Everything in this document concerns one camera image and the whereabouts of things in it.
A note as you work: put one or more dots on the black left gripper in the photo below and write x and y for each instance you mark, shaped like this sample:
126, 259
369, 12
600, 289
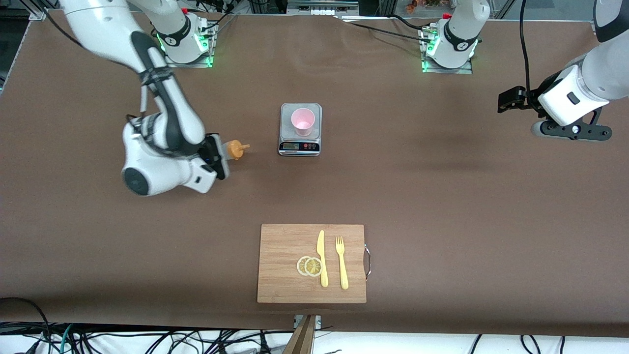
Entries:
530, 98

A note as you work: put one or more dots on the aluminium frame profile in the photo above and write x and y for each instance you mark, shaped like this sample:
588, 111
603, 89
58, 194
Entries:
39, 10

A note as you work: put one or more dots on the pink cup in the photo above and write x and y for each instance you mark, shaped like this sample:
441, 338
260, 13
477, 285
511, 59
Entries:
302, 120

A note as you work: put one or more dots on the wooden cutting board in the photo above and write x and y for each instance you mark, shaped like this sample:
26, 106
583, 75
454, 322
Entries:
285, 265

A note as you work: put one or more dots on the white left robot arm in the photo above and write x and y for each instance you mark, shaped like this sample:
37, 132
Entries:
604, 69

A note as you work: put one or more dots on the translucent sauce bottle orange cap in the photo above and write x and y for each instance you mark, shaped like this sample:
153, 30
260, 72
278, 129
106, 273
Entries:
236, 150

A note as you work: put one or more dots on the metal beam bracket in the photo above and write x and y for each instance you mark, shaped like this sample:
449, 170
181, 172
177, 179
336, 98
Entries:
318, 322

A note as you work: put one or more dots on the lemon slice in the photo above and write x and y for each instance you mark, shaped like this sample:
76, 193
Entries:
313, 267
300, 266

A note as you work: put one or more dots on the wooden beam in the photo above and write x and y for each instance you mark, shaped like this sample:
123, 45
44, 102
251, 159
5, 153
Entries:
302, 339

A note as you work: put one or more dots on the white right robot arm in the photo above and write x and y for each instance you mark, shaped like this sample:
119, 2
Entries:
157, 167

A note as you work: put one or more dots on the yellow plastic fork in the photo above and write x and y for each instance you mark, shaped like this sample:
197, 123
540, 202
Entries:
343, 270

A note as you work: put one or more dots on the white power strip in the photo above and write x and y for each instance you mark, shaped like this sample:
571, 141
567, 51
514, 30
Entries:
322, 11

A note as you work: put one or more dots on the yellow plastic knife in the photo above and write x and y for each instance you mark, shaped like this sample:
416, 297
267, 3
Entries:
321, 246

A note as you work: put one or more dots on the brown table cover sheet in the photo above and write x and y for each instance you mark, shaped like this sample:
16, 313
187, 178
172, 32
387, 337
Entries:
442, 196

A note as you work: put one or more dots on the silver digital kitchen scale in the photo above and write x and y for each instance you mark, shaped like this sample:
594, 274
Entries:
287, 120

